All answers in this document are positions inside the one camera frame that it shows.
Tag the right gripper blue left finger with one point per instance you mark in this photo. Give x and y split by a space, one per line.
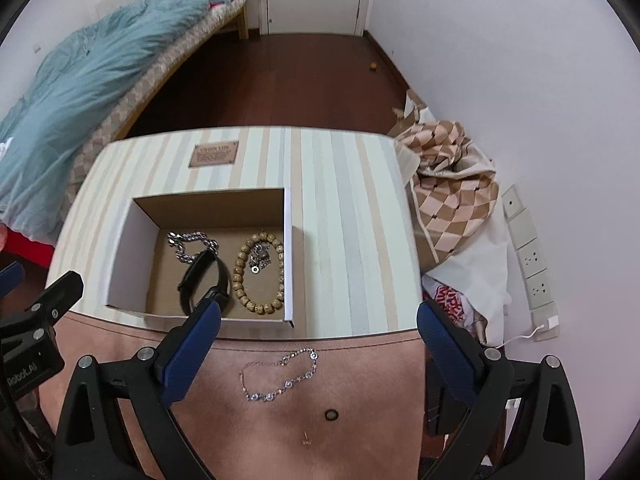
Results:
184 349

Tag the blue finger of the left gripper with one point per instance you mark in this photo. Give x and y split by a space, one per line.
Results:
10 277
59 297

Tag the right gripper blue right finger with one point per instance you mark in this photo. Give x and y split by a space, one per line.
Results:
454 351

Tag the black smart watch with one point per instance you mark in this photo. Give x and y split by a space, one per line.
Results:
206 278

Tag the red bed sheet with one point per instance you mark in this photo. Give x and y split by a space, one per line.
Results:
16 244

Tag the white red printed bag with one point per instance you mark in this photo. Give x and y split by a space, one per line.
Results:
483 317

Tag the white cardboard box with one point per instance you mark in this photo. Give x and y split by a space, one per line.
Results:
236 244

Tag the pink and striped table mat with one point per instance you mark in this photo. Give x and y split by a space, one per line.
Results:
317 371

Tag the teal duvet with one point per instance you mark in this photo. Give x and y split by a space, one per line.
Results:
78 84

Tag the checkered beige cloth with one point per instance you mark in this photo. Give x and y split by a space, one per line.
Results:
451 186

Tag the brown label patch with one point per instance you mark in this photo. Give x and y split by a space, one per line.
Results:
214 154

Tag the brown cardboard pieces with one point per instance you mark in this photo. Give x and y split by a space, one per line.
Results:
415 111

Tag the white charger with cable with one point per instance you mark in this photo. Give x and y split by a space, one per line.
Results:
548 324

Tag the white wall socket strip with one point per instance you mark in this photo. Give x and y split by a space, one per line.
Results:
530 256

